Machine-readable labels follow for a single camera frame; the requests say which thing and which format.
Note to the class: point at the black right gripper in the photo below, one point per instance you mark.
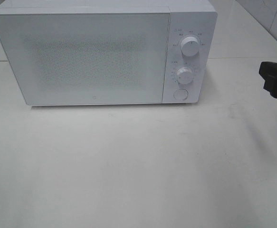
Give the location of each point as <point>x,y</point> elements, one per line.
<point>268,71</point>

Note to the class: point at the white timer knob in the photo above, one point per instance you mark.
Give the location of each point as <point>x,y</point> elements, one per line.
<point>184,75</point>

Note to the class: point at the white round door button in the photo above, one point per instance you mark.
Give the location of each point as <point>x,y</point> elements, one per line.
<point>181,94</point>

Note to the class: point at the white microwave door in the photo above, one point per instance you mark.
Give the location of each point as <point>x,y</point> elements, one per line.
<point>87,59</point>

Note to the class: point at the white upper power knob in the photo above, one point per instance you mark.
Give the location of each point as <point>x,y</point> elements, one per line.
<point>190,45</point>

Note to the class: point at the white microwave oven body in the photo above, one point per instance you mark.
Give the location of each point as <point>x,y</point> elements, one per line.
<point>187,17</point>

